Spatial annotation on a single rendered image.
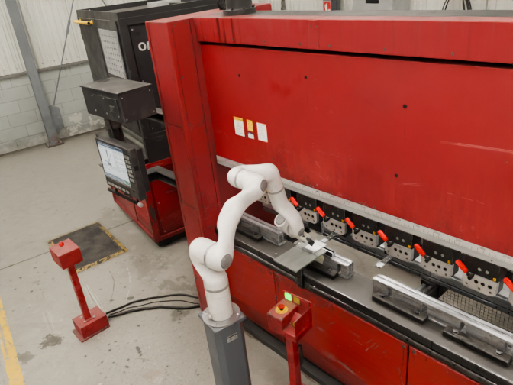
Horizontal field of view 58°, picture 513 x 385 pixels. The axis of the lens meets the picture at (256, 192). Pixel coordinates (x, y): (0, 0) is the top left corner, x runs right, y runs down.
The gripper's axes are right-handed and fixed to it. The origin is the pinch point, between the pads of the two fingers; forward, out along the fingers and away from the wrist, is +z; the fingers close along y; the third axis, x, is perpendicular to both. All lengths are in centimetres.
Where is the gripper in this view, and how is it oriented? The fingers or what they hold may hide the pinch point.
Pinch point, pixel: (308, 241)
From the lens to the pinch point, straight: 277.3
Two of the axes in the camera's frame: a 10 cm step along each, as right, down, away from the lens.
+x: -5.0, 8.5, -1.5
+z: 5.5, 4.5, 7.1
